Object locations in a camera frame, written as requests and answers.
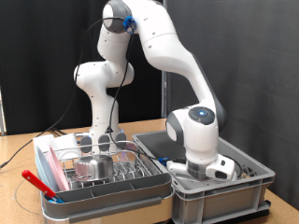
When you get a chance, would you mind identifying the metal frame post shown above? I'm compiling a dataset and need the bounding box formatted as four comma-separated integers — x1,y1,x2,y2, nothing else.
0,87,7,136

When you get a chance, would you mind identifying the dish drying rack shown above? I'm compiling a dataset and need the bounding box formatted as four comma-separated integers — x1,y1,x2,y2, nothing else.
39,155,176,224

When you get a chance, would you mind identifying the black camera cable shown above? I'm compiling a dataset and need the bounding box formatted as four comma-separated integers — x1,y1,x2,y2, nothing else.
0,17,244,179

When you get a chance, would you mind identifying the white box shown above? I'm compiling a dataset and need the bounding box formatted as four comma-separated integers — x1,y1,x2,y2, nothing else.
32,133,55,156

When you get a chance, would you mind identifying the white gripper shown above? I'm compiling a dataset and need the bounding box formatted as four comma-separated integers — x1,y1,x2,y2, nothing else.
166,153,238,183

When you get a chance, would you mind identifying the pink plate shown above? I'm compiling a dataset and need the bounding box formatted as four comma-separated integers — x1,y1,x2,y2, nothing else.
46,145,71,191

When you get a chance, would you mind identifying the grey cutlery holder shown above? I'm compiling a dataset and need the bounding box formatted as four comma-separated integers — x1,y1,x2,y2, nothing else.
41,173,173,213

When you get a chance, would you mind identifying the grey plastic crate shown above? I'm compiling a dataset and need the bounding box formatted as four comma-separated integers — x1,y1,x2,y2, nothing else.
132,125,276,224

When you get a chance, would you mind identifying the metal wire dish rack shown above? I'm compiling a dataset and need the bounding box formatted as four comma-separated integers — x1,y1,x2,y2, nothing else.
41,140,163,192

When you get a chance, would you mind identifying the black cable bundle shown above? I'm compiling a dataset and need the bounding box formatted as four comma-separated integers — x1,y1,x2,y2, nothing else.
48,126,68,137

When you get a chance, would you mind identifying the white mug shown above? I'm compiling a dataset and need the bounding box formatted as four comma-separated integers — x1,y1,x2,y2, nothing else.
47,133,82,161

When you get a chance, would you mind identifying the metal cup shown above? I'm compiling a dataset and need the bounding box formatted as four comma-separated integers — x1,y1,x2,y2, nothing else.
72,154,115,182

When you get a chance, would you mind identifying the black platform under crate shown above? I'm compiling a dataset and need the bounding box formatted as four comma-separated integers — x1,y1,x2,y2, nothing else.
174,207,271,224

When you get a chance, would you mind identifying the light blue plate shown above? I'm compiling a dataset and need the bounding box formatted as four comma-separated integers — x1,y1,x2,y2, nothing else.
35,146,60,194

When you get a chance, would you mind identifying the red handled utensil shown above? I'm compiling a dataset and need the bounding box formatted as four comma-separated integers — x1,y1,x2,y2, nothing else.
21,169,59,200

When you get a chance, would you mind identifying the vertical metal pole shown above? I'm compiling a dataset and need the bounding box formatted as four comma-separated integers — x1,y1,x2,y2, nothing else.
161,69,169,119

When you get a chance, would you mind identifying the blue utensil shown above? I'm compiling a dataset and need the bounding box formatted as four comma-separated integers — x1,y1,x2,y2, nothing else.
46,196,65,205

